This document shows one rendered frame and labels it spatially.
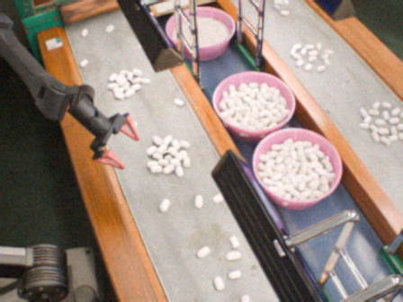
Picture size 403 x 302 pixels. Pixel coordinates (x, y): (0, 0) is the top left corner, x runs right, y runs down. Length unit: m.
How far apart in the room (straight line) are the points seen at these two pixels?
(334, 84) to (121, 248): 0.92
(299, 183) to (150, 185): 0.43
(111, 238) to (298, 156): 0.60
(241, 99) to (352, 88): 0.40
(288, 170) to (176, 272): 0.45
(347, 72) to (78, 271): 1.17
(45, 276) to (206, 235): 0.44
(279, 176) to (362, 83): 0.53
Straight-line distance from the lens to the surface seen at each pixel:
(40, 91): 1.19
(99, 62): 1.78
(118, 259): 1.24
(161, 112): 1.54
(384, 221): 1.35
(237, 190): 0.93
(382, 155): 1.50
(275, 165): 1.41
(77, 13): 1.92
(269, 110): 1.55
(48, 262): 1.26
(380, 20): 3.39
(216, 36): 1.84
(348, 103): 1.62
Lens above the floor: 1.86
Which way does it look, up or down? 52 degrees down
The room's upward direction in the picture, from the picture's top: 4 degrees counter-clockwise
